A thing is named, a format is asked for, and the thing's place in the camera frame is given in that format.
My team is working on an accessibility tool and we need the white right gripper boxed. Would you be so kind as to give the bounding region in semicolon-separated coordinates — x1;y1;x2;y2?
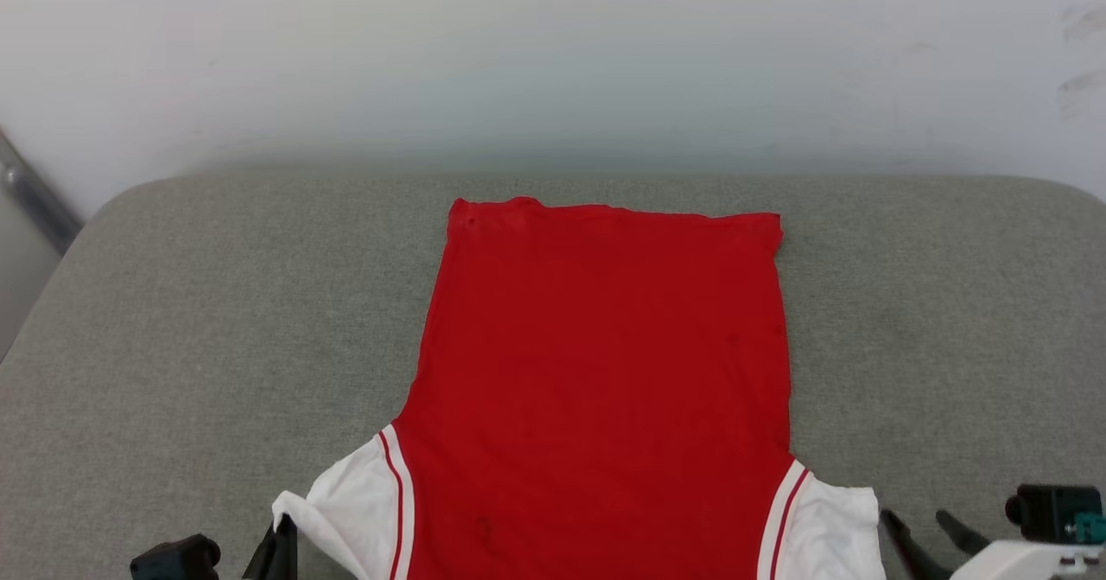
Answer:
880;509;1106;580

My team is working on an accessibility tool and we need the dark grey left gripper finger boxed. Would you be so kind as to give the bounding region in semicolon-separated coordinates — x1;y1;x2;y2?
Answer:
242;515;299;580

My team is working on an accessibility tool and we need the red and white sports jersey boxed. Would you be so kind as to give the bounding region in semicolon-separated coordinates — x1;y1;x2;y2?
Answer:
272;196;882;580

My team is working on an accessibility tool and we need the grey fabric sofa cushion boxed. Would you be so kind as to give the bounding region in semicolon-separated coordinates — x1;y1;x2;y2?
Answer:
0;172;1106;580

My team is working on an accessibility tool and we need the grey metal wall strip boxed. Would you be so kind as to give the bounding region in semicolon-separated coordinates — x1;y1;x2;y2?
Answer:
0;131;85;257

